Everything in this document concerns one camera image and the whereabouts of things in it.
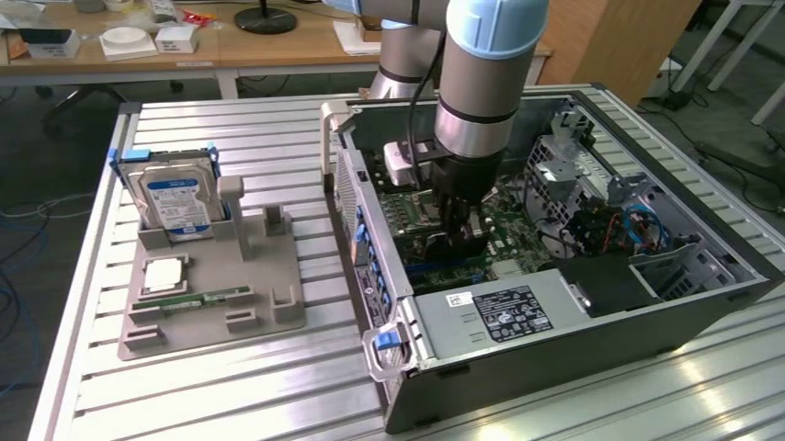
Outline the wooden cabinet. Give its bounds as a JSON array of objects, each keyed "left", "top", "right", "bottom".
[{"left": 536, "top": 0, "right": 704, "bottom": 107}]

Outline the silver CPU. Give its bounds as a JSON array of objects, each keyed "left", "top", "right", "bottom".
[{"left": 141, "top": 259, "right": 189, "bottom": 293}]

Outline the grey disk bay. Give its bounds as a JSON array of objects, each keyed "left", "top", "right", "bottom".
[{"left": 628, "top": 241, "right": 737, "bottom": 300}]

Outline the grey power supply unit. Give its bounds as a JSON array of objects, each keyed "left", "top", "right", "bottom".
[{"left": 414, "top": 268, "right": 591, "bottom": 362}]

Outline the open black PC case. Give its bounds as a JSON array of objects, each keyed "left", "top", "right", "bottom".
[{"left": 320, "top": 89, "right": 785, "bottom": 435}]

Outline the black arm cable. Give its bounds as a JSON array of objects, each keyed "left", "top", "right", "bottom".
[{"left": 406, "top": 27, "right": 448, "bottom": 187}]

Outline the small white box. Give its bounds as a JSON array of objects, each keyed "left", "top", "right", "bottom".
[{"left": 154, "top": 25, "right": 199, "bottom": 54}]

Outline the white paper stack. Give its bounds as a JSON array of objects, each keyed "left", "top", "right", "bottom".
[{"left": 333, "top": 20, "right": 385, "bottom": 56}]

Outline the green RAM stick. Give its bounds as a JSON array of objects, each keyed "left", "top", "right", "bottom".
[{"left": 131, "top": 285, "right": 257, "bottom": 311}]

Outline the hard disk in blue caddy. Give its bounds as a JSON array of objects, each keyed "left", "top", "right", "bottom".
[{"left": 110, "top": 144, "right": 222, "bottom": 244}]

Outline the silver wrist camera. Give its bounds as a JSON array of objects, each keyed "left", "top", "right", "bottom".
[{"left": 384, "top": 141, "right": 430, "bottom": 187}]

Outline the black round lamp base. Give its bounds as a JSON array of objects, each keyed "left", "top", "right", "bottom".
[{"left": 234, "top": 0, "right": 300, "bottom": 36}]

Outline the green motherboard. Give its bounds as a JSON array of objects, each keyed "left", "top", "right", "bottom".
[{"left": 362, "top": 151, "right": 569, "bottom": 295}]

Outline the grey parts rack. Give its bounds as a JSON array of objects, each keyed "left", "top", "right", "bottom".
[{"left": 115, "top": 175, "right": 309, "bottom": 362}]

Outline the white round part on base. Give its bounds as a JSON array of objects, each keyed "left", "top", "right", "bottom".
[{"left": 98, "top": 26, "right": 159, "bottom": 61}]

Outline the perforated metal drive cage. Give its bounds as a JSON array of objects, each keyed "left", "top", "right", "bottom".
[{"left": 524, "top": 132, "right": 615, "bottom": 221}]

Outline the blue wire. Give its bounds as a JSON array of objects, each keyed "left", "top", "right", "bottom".
[{"left": 621, "top": 205, "right": 675, "bottom": 254}]

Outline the wooden desk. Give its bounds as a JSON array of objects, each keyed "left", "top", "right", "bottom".
[{"left": 0, "top": 0, "right": 553, "bottom": 100}]

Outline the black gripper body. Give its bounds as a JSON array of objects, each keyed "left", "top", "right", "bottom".
[{"left": 430, "top": 153, "right": 503, "bottom": 208}]

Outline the white box with black top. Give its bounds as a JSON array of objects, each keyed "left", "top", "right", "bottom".
[{"left": 18, "top": 28, "right": 83, "bottom": 60}]

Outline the white metal table frame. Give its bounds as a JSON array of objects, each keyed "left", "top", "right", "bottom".
[{"left": 671, "top": 0, "right": 785, "bottom": 126}]

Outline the black office chair base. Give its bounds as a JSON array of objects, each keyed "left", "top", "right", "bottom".
[{"left": 34, "top": 80, "right": 186, "bottom": 134}]

